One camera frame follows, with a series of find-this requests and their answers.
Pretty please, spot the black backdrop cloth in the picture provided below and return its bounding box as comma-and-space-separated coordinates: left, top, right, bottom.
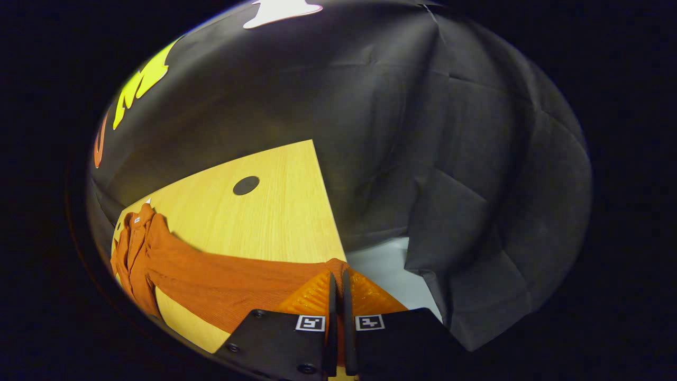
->
85, 0, 593, 352

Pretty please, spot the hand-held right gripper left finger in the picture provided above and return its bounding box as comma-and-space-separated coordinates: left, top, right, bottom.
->
214, 270, 338, 381

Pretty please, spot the orange button shirt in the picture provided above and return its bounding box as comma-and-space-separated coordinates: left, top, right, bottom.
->
109, 203, 351, 335

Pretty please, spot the black round table grommet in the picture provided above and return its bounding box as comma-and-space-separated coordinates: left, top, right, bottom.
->
233, 176, 260, 196

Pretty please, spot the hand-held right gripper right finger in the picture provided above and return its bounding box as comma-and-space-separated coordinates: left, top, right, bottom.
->
342, 268, 471, 381

